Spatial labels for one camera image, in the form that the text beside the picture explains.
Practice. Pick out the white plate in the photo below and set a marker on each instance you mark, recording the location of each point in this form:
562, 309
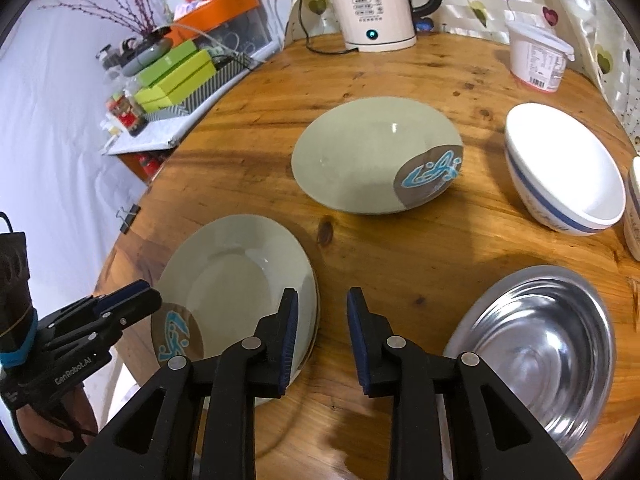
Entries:
235, 270
565, 170

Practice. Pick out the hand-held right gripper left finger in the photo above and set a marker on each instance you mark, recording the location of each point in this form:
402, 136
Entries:
289, 340

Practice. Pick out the person's left hand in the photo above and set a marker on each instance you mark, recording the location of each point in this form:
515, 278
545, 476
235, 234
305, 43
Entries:
47, 432

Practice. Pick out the white plastic tub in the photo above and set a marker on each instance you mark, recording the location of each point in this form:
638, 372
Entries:
540, 57

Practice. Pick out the grey round dish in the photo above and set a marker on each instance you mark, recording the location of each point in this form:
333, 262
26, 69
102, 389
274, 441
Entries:
147, 55

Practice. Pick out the black binder clip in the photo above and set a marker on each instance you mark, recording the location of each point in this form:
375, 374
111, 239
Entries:
129, 217

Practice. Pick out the stainless steel bowl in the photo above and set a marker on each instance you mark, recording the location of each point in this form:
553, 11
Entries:
540, 360

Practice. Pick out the green plate with blue print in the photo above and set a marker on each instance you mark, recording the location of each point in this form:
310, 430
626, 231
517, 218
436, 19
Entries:
360, 160

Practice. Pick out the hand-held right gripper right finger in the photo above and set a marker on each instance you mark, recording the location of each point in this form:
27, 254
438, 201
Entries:
357, 340

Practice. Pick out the orange lidded clear box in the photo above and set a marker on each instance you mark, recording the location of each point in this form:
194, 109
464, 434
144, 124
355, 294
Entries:
225, 15

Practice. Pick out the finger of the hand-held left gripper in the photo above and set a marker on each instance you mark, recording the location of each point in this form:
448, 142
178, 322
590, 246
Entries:
127, 291
137, 310

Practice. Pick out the cream ceramic container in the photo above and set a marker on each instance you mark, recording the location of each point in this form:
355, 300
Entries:
633, 210

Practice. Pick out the pink dried branches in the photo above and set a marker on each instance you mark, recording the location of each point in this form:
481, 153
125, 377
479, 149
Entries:
130, 5

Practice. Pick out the white electric kettle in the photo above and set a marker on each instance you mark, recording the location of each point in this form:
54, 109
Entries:
372, 5

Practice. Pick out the striped cardboard box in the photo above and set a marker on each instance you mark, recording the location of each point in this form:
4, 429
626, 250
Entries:
220, 80

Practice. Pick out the green boxes stack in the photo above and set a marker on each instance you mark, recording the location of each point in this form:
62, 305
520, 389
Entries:
175, 87

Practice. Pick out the green cardboard box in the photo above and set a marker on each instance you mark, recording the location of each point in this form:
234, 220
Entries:
170, 62

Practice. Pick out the red filled glass jar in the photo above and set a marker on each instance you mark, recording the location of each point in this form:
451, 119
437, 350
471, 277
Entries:
127, 115

